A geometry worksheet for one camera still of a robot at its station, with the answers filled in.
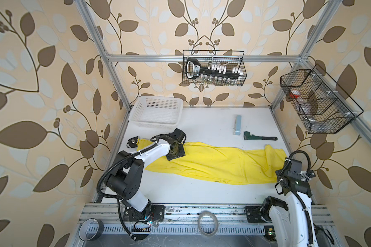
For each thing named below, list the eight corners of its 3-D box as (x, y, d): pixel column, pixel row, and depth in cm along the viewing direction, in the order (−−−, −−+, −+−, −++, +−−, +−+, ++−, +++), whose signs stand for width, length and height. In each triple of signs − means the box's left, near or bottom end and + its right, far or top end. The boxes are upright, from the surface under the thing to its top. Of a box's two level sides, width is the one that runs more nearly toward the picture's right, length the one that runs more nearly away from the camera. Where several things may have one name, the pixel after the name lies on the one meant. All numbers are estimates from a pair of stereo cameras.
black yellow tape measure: (128, 148, 101) (125, 144, 98) (130, 140, 105) (128, 136, 102) (137, 148, 101) (135, 144, 98) (139, 140, 105) (137, 136, 102)
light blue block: (232, 135, 106) (234, 131, 103) (234, 118, 116) (236, 114, 113) (239, 136, 106) (240, 133, 102) (240, 119, 116) (242, 115, 112)
